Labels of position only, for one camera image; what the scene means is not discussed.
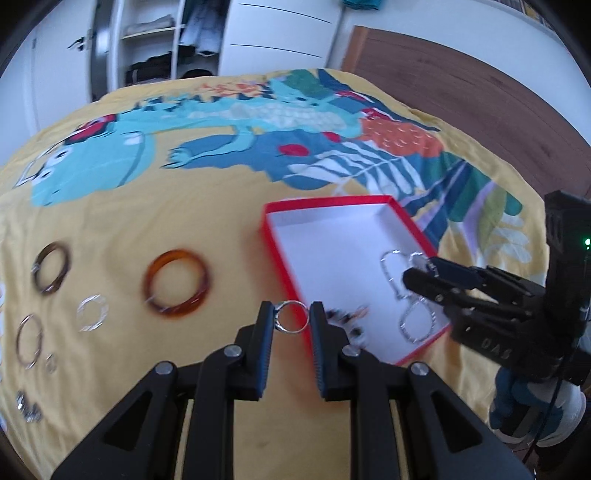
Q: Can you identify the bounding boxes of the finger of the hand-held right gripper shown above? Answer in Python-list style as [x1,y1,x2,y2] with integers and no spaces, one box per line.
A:
[427,257,544,302]
[403,268,527,320]

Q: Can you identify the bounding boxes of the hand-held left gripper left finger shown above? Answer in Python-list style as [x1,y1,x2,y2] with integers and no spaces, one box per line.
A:
[51,301,278,480]

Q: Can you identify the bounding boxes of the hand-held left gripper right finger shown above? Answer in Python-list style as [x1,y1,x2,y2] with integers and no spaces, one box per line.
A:
[308,301,532,480]

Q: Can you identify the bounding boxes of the small silver ring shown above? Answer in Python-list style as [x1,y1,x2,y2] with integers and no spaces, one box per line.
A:
[276,300,310,334]

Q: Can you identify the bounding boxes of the twisted silver bangle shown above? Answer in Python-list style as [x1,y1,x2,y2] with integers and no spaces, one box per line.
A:
[399,295,439,343]
[381,250,430,301]

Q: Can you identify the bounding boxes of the red cardboard box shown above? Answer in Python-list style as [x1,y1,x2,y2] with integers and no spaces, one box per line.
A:
[262,195,452,367]

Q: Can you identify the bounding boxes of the amber resin bangle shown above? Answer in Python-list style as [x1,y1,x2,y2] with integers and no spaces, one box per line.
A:
[142,249,212,318]

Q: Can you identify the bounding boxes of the textured silver hoop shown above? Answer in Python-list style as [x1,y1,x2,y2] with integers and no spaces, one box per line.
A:
[76,295,110,332]

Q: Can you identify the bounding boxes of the dark brown bangle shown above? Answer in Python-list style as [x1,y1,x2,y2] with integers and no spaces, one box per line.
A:
[33,241,72,295]

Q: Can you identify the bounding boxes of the sparkly silver hoop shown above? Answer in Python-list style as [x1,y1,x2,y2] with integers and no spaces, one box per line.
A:
[16,314,44,370]

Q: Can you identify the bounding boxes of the person's right hand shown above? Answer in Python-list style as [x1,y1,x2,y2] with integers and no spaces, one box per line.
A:
[489,369,587,446]

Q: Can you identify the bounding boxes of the yellow printed blanket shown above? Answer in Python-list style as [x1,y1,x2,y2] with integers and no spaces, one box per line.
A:
[0,68,548,480]

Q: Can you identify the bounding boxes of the white wardrobe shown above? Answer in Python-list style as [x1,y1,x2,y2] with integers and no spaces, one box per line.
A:
[14,0,345,100]

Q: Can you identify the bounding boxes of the dark folded clothes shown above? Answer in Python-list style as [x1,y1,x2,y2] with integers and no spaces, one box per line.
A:
[126,54,174,86]

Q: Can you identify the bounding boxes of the hanging clothes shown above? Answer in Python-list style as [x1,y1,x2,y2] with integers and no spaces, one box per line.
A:
[178,0,227,56]

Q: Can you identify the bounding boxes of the light folded clothes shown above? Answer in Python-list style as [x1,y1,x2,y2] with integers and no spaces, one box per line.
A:
[122,15,174,35]

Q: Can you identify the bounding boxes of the dark beaded bracelet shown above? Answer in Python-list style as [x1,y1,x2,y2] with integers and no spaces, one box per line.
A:
[325,305,370,347]

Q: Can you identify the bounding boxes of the black cable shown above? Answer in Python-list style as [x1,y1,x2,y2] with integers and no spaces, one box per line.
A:
[524,378,566,464]

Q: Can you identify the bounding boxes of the silver chain jewelry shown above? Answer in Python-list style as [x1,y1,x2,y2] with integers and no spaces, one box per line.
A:
[15,391,43,423]

